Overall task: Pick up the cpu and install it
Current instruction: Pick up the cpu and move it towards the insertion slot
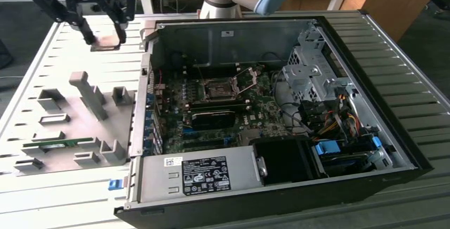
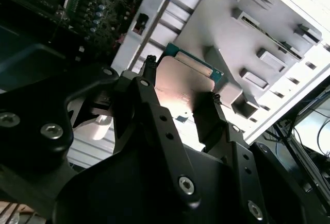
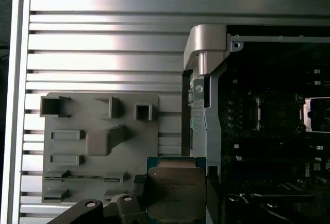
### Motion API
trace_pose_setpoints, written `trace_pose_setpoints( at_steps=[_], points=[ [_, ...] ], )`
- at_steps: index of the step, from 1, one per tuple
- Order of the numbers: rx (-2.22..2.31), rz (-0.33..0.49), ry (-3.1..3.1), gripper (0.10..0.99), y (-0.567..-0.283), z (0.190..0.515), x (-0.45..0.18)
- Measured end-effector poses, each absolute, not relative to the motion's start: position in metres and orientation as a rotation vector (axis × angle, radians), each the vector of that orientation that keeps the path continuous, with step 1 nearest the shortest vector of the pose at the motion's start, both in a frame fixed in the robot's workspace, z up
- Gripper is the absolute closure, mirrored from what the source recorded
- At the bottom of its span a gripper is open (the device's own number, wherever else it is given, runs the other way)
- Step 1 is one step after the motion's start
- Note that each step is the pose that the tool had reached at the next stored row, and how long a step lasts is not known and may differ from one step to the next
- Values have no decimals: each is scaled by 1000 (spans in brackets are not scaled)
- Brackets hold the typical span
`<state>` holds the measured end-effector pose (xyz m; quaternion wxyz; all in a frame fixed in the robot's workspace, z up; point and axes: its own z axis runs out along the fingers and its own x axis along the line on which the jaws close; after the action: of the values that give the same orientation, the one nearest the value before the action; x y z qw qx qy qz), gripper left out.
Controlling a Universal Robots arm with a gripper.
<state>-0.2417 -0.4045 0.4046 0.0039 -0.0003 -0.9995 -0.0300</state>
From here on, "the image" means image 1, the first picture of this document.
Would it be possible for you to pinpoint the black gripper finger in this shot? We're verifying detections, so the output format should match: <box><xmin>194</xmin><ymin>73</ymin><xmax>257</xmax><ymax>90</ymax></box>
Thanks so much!
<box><xmin>99</xmin><ymin>0</ymin><xmax>139</xmax><ymax>46</ymax></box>
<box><xmin>20</xmin><ymin>0</ymin><xmax>98</xmax><ymax>46</ymax></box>

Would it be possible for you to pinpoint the silver CPU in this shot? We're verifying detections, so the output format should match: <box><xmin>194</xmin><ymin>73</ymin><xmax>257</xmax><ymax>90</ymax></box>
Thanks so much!
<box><xmin>90</xmin><ymin>35</ymin><xmax>122</xmax><ymax>53</ymax></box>

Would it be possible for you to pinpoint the CPU socket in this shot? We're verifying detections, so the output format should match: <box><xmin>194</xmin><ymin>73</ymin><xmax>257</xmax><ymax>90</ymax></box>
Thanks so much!
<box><xmin>198</xmin><ymin>78</ymin><xmax>243</xmax><ymax>103</ymax></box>

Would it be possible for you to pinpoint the metal locking lever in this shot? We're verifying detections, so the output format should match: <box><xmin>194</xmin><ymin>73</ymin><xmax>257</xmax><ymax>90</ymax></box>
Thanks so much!
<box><xmin>193</xmin><ymin>59</ymin><xmax>206</xmax><ymax>83</ymax></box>

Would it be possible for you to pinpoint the metal socket cover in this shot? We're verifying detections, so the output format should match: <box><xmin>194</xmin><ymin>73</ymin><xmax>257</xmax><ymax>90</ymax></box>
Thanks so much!
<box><xmin>234</xmin><ymin>66</ymin><xmax>262</xmax><ymax>96</ymax></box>

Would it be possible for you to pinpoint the grey parts rack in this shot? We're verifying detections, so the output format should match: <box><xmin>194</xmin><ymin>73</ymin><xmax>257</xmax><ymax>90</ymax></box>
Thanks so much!
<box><xmin>12</xmin><ymin>71</ymin><xmax>139</xmax><ymax>177</ymax></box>

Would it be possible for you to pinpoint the black RAM slot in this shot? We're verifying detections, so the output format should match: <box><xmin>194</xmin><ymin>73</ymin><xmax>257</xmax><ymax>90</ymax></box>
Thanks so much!
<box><xmin>190</xmin><ymin>101</ymin><xmax>246</xmax><ymax>108</ymax></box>
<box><xmin>191</xmin><ymin>105</ymin><xmax>247</xmax><ymax>112</ymax></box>

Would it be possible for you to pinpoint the black graphics card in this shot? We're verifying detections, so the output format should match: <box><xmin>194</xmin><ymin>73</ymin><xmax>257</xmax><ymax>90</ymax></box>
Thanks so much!
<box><xmin>190</xmin><ymin>109</ymin><xmax>237</xmax><ymax>132</ymax></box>

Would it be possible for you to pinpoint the green RAM stick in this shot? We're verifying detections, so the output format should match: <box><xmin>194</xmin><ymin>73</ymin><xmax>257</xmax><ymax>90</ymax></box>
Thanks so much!
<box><xmin>23</xmin><ymin>137</ymin><xmax>90</xmax><ymax>151</ymax></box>

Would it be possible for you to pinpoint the green motherboard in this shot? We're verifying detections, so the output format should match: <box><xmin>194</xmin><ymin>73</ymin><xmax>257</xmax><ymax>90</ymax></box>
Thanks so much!
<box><xmin>147</xmin><ymin>65</ymin><xmax>311</xmax><ymax>156</ymax></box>

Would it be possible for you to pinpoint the black expansion slot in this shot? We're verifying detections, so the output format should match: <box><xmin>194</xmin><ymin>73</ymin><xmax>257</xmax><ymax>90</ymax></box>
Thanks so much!
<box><xmin>182</xmin><ymin>138</ymin><xmax>229</xmax><ymax>146</ymax></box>

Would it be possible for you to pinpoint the metal drive cage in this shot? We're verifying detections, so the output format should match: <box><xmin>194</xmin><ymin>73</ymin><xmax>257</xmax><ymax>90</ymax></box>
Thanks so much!
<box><xmin>281</xmin><ymin>27</ymin><xmax>354</xmax><ymax>103</ymax></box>

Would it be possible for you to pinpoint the grey chipset heatsink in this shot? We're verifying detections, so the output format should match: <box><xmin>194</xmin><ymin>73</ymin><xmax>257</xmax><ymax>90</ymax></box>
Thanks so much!
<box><xmin>239</xmin><ymin>130</ymin><xmax>263</xmax><ymax>146</ymax></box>

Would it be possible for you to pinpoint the blue case clip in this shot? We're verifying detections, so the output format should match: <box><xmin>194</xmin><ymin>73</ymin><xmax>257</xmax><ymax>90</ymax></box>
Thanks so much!
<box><xmin>109</xmin><ymin>177</ymin><xmax>126</xmax><ymax>191</ymax></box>

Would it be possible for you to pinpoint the grey power supply unit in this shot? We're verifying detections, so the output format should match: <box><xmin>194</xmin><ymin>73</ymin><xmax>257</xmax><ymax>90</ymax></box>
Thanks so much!
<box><xmin>138</xmin><ymin>145</ymin><xmax>266</xmax><ymax>204</ymax></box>

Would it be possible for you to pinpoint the wooden cabinet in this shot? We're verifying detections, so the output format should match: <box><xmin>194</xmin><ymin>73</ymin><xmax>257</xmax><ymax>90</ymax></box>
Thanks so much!
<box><xmin>340</xmin><ymin>0</ymin><xmax>448</xmax><ymax>42</ymax></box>

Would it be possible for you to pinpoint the blue disk carrier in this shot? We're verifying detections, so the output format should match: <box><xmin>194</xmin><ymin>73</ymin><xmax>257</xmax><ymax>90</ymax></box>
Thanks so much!
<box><xmin>314</xmin><ymin>139</ymin><xmax>342</xmax><ymax>158</ymax></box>

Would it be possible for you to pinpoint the black PC case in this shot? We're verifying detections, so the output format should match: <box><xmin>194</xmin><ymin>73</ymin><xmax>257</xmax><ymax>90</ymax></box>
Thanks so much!
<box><xmin>113</xmin><ymin>15</ymin><xmax>433</xmax><ymax>229</ymax></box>

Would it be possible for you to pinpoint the black disk drive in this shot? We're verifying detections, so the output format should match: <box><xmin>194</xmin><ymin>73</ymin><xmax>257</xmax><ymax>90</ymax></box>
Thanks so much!
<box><xmin>318</xmin><ymin>152</ymin><xmax>376</xmax><ymax>178</ymax></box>

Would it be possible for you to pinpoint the blue case latch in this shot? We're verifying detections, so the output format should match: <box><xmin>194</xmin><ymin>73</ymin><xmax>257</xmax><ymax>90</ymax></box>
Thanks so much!
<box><xmin>370</xmin><ymin>136</ymin><xmax>385</xmax><ymax>151</ymax></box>

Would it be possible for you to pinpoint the black office chair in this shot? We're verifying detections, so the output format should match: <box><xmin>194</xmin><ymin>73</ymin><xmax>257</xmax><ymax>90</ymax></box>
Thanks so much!
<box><xmin>426</xmin><ymin>0</ymin><xmax>450</xmax><ymax>21</ymax></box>

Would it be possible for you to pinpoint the yellow wire bundle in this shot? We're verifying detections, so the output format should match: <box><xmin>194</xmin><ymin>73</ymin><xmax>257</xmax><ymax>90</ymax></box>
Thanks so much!
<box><xmin>314</xmin><ymin>112</ymin><xmax>360</xmax><ymax>139</ymax></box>

